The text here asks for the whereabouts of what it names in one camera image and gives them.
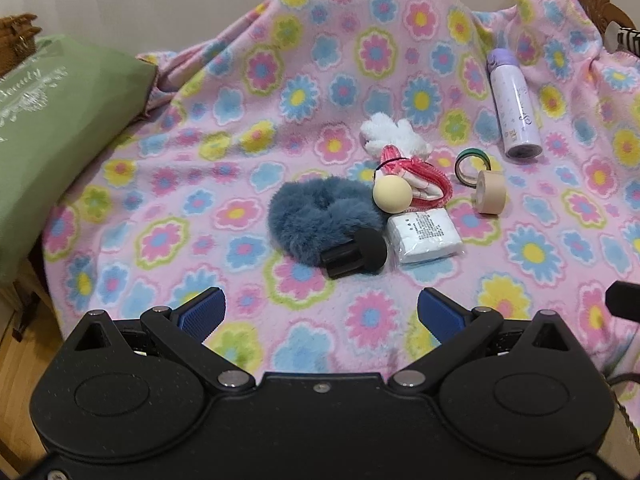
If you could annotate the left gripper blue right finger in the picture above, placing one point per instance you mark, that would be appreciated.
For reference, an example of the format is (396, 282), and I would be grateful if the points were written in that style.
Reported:
(460, 333)

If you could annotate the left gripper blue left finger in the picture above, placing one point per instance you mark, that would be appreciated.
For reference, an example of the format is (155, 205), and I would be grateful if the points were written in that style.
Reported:
(180, 333)

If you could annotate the blue furry scrunchie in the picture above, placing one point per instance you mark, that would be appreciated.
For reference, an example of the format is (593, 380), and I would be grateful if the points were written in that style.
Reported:
(307, 218)

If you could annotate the white fluffy plush toy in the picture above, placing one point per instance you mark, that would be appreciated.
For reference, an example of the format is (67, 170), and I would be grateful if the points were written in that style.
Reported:
(380, 130)

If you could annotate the white tissue pack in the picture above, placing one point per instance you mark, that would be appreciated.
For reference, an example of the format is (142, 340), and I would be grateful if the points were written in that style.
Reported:
(422, 236)

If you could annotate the black makeup brush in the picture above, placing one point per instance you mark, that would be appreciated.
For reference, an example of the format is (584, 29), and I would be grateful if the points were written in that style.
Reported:
(365, 253)

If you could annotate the beige tape roll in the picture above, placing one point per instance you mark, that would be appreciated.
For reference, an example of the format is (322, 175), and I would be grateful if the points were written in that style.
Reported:
(490, 193)

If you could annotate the green tape roll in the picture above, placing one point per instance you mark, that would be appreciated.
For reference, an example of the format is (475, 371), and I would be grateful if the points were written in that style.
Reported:
(468, 165)

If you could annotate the lilac thermos bottle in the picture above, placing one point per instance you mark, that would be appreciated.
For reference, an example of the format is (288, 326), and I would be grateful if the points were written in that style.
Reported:
(516, 117)

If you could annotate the pink floral fleece blanket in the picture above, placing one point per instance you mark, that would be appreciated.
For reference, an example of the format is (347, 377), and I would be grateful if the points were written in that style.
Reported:
(179, 203)

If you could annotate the green fabric cushion bag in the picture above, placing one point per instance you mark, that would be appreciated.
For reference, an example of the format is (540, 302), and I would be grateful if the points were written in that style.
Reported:
(59, 109)

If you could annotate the zebra striped item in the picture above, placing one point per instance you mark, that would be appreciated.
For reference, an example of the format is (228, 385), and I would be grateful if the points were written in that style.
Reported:
(621, 38)

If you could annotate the brown wicker chair back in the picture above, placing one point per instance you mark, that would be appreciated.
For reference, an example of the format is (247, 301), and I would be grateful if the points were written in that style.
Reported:
(604, 12)

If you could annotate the brown wicker basket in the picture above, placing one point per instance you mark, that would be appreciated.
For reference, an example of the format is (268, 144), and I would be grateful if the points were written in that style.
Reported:
(17, 40)

